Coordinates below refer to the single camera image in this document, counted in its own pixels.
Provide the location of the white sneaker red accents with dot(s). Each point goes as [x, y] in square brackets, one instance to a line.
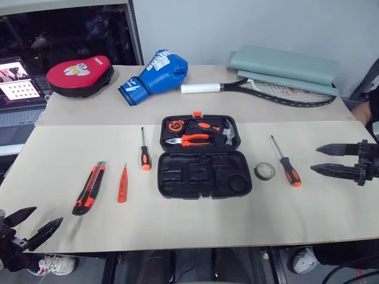
[56, 264]

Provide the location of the claw hammer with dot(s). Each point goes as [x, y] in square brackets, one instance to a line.
[228, 134]

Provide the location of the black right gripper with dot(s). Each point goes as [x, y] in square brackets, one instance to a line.
[370, 159]

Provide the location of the blue boxing glove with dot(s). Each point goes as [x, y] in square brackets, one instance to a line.
[160, 80]

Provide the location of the red boxing punch mitt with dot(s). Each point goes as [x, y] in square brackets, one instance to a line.
[77, 75]

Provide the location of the black electrical tape roll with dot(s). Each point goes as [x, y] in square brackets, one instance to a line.
[257, 174]

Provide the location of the small black orange screwdriver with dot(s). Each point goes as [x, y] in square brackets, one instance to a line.
[145, 159]

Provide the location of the black table leg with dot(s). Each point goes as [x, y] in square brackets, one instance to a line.
[276, 266]
[109, 267]

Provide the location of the large black orange screwdriver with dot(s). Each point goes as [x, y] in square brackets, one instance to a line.
[290, 173]

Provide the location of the orange voltage tester pen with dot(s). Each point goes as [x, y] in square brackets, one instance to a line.
[122, 189]

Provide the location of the grey laptop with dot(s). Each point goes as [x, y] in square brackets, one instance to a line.
[17, 118]

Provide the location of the dark rounded shape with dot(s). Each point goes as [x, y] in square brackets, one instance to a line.
[157, 267]
[231, 266]

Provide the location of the dark window grey frame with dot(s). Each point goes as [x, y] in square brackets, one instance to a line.
[74, 32]

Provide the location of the black tennis racket white grip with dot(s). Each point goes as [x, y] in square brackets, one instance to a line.
[201, 88]

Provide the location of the orange black utility knife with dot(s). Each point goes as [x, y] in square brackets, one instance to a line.
[87, 195]

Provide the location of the bystander in black clothes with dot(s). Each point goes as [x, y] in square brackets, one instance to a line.
[362, 112]

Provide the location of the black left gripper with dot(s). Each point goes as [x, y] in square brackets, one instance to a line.
[13, 242]

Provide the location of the black plastic tool case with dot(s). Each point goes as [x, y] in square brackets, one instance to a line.
[201, 177]

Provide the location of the white grey sneaker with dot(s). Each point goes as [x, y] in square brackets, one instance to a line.
[305, 260]

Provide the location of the grey metal rack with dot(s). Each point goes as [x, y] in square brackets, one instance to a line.
[364, 80]

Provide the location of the orange black tape measure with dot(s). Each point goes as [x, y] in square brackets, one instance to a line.
[174, 125]

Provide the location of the folded grey-green mat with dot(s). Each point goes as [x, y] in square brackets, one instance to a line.
[281, 65]

